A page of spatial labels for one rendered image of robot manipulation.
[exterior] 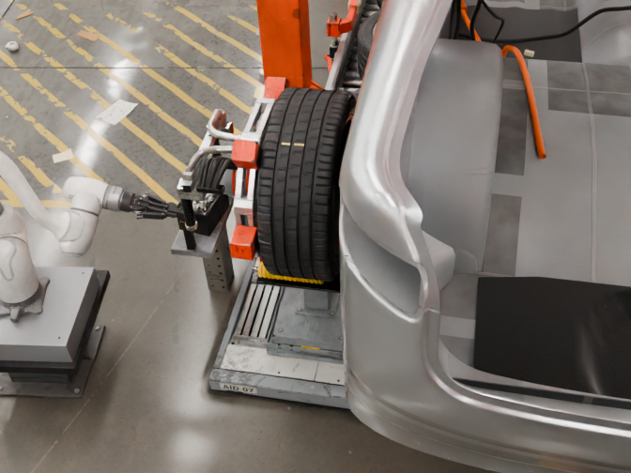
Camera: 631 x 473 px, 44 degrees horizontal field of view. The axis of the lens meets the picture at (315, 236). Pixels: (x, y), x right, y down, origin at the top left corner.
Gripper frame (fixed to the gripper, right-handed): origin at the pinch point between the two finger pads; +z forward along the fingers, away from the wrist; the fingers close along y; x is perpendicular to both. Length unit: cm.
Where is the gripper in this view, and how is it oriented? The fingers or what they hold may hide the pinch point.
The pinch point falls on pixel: (176, 213)
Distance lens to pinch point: 292.0
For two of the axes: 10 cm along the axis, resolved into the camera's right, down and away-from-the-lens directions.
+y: 1.1, -7.0, 7.1
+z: 9.7, 2.3, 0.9
